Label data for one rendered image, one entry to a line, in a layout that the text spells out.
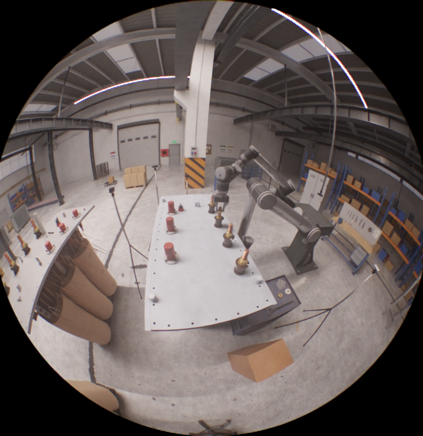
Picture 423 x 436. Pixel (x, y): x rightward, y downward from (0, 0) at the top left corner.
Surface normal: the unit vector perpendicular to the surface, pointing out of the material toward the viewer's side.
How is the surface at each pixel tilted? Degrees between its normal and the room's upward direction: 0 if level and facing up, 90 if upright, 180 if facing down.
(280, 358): 0
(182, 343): 0
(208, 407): 0
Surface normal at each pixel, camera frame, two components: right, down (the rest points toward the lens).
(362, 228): -0.97, 0.07
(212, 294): 0.07, -0.84
